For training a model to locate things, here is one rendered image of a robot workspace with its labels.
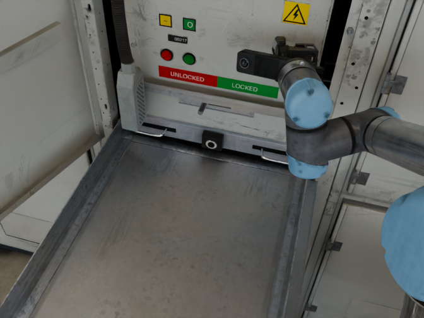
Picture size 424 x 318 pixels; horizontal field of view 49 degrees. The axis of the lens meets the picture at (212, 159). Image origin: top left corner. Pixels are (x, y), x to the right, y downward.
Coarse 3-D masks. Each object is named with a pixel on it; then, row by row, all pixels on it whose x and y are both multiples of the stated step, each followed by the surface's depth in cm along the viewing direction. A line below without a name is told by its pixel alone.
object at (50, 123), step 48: (0, 0) 96; (48, 0) 106; (0, 48) 100; (48, 48) 112; (0, 96) 106; (48, 96) 118; (96, 96) 130; (0, 144) 111; (48, 144) 126; (0, 192) 118
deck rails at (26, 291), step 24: (120, 144) 138; (96, 168) 126; (96, 192) 124; (72, 216) 118; (288, 216) 121; (48, 240) 108; (72, 240) 114; (288, 240) 115; (48, 264) 109; (288, 264) 111; (24, 288) 102; (288, 288) 99; (0, 312) 94; (24, 312) 100
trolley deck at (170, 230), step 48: (144, 144) 139; (144, 192) 125; (192, 192) 126; (240, 192) 126; (288, 192) 127; (96, 240) 114; (144, 240) 115; (192, 240) 115; (240, 240) 115; (48, 288) 105; (96, 288) 105; (144, 288) 106; (192, 288) 106; (240, 288) 106
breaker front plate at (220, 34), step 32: (128, 0) 112; (160, 0) 110; (192, 0) 108; (224, 0) 105; (256, 0) 103; (288, 0) 101; (320, 0) 100; (128, 32) 118; (160, 32) 116; (192, 32) 113; (224, 32) 111; (256, 32) 109; (288, 32) 107; (320, 32) 105; (160, 64) 123; (192, 64) 120; (224, 64) 117; (160, 96) 130; (224, 96) 124; (256, 96) 121; (224, 128) 132; (256, 128) 129
